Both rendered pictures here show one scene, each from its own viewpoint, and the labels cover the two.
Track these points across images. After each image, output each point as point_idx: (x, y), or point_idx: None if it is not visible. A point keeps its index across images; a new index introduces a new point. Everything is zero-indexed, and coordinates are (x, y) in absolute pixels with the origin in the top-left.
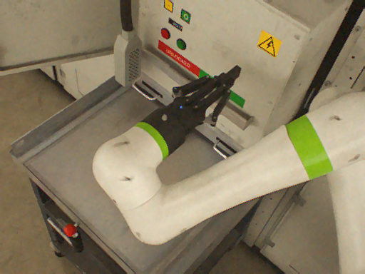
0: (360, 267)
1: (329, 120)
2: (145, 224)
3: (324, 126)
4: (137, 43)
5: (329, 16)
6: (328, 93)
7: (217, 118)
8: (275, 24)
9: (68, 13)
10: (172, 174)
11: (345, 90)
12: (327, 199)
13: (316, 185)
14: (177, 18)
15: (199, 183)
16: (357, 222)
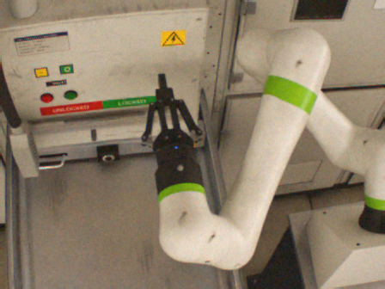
0: (344, 143)
1: (296, 67)
2: (241, 253)
3: (298, 74)
4: (28, 128)
5: None
6: (252, 43)
7: (141, 129)
8: (173, 21)
9: None
10: (147, 209)
11: (265, 34)
12: (250, 114)
13: (235, 111)
14: (56, 76)
15: (250, 189)
16: (325, 116)
